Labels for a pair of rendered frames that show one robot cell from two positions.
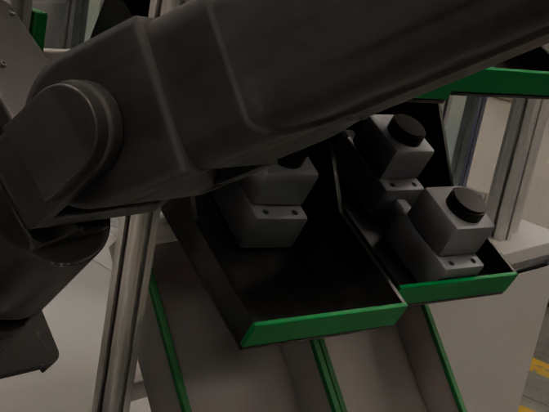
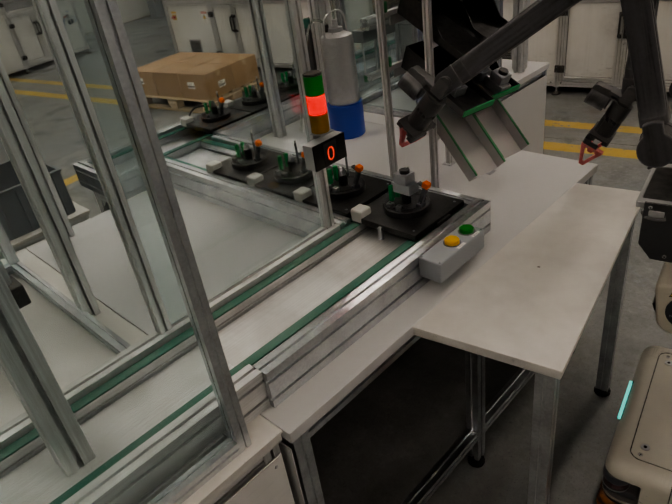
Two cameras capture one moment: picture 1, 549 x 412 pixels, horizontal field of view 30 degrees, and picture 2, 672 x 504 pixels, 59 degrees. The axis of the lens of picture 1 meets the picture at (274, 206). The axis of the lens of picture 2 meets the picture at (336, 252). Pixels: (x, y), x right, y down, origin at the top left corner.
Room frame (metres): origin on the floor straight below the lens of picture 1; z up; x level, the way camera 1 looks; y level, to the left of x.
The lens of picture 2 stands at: (-1.10, 0.21, 1.80)
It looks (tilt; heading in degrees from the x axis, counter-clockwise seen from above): 31 degrees down; 8
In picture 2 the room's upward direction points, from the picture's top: 9 degrees counter-clockwise
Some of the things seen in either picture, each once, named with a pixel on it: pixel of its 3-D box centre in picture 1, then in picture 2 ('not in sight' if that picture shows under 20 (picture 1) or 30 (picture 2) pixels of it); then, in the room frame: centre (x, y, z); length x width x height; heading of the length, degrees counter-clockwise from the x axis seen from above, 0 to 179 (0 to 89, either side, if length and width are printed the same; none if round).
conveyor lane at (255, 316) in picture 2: not in sight; (335, 269); (0.26, 0.40, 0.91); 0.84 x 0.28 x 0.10; 140
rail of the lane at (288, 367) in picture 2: not in sight; (390, 284); (0.16, 0.25, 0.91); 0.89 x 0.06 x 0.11; 140
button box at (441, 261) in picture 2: not in sight; (452, 251); (0.26, 0.08, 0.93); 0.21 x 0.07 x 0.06; 140
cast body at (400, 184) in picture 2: not in sight; (402, 179); (0.47, 0.19, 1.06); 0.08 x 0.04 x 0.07; 47
